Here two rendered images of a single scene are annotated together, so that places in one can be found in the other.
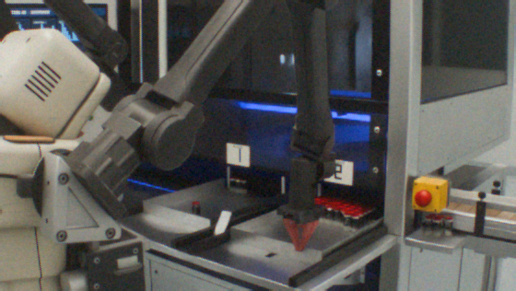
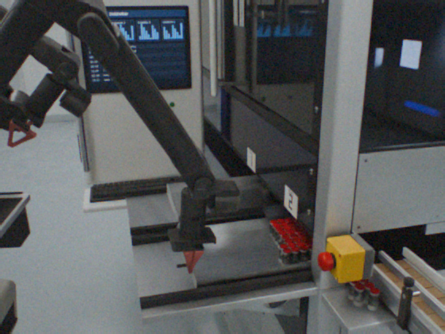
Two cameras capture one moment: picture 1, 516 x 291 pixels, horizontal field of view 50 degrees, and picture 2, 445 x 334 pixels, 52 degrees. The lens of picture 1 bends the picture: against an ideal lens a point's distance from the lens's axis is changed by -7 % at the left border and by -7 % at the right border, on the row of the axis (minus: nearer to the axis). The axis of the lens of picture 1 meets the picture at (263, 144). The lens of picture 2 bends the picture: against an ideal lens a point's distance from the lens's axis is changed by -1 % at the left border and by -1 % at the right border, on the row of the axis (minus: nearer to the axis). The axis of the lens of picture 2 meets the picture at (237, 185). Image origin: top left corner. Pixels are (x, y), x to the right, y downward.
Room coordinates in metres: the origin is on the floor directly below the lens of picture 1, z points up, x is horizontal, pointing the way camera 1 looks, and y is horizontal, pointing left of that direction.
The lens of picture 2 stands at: (0.52, -0.71, 1.50)
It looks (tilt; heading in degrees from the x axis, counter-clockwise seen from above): 22 degrees down; 36
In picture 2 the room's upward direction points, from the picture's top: straight up
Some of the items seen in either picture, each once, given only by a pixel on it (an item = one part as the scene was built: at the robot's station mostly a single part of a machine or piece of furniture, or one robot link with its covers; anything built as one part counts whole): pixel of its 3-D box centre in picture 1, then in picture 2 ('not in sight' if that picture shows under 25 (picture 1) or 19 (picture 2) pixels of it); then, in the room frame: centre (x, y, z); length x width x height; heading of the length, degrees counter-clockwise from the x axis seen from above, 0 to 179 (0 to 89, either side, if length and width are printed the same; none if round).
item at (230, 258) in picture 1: (248, 229); (215, 231); (1.44, 0.04, 0.87); 0.70 x 0.48 x 0.02; 52
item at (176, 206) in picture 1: (217, 202); (224, 198); (1.60, 0.13, 0.90); 0.34 x 0.26 x 0.04; 142
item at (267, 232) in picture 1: (314, 226); (251, 249); (1.39, -0.13, 0.90); 0.34 x 0.26 x 0.04; 142
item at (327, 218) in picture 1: (333, 215); (284, 242); (1.45, -0.18, 0.90); 0.18 x 0.02 x 0.05; 52
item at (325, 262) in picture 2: (424, 198); (327, 261); (1.30, -0.38, 0.99); 0.04 x 0.04 x 0.04; 52
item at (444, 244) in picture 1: (439, 238); (362, 308); (1.36, -0.44, 0.87); 0.14 x 0.13 x 0.02; 142
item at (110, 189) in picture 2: not in sight; (143, 188); (1.64, 0.56, 0.82); 0.40 x 0.14 x 0.02; 141
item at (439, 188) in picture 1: (430, 193); (347, 258); (1.33, -0.41, 1.00); 0.08 x 0.07 x 0.07; 142
